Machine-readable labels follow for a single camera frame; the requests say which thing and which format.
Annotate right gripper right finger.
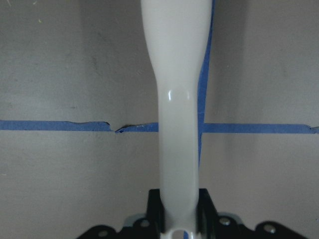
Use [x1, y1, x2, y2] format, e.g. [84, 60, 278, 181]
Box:
[195, 188, 218, 237]

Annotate beige hand brush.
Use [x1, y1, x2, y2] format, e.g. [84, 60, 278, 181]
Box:
[141, 0, 212, 239]

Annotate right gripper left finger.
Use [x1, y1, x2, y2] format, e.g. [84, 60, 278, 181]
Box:
[147, 189, 165, 234]

